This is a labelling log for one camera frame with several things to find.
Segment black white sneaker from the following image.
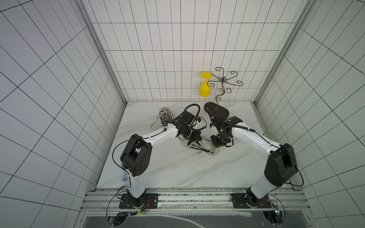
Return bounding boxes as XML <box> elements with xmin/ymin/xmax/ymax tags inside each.
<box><xmin>159</xmin><ymin>107</ymin><xmax>174</xmax><ymax>126</ymax></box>
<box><xmin>182</xmin><ymin>138</ymin><xmax>220</xmax><ymax>156</ymax></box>

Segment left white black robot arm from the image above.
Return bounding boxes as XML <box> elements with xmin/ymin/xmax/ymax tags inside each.
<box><xmin>120</xmin><ymin>110</ymin><xmax>205</xmax><ymax>199</ymax></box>

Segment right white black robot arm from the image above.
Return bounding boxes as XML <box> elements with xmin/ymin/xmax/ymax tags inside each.
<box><xmin>211</xmin><ymin>116</ymin><xmax>298</xmax><ymax>200</ymax></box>

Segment black metal glass rack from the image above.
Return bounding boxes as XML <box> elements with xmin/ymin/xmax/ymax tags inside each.
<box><xmin>204</xmin><ymin>66</ymin><xmax>243</xmax><ymax>120</ymax></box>

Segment yellow plastic wine glass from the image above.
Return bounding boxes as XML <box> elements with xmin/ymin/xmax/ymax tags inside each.
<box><xmin>200</xmin><ymin>72</ymin><xmax>213</xmax><ymax>97</ymax></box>

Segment green transparent plastic cup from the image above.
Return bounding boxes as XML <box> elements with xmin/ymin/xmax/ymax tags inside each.
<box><xmin>263</xmin><ymin>133</ymin><xmax>277</xmax><ymax>142</ymax></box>

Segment light blue ceramic mug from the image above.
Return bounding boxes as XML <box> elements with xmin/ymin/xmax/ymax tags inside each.
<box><xmin>121</xmin><ymin>163</ymin><xmax>128</xmax><ymax>182</ymax></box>

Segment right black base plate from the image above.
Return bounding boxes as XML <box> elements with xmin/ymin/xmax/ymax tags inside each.
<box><xmin>230</xmin><ymin>193</ymin><xmax>272</xmax><ymax>209</ymax></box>

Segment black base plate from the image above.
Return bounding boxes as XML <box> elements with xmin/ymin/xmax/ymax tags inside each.
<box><xmin>119</xmin><ymin>193</ymin><xmax>159</xmax><ymax>210</ymax></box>
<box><xmin>230</xmin><ymin>193</ymin><xmax>272</xmax><ymax>209</ymax></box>

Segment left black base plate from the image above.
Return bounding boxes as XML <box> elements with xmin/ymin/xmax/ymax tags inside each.
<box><xmin>119</xmin><ymin>193</ymin><xmax>159</xmax><ymax>210</ymax></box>

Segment aluminium rail frame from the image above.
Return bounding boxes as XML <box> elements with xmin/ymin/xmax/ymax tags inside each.
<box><xmin>81</xmin><ymin>188</ymin><xmax>310</xmax><ymax>217</ymax></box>

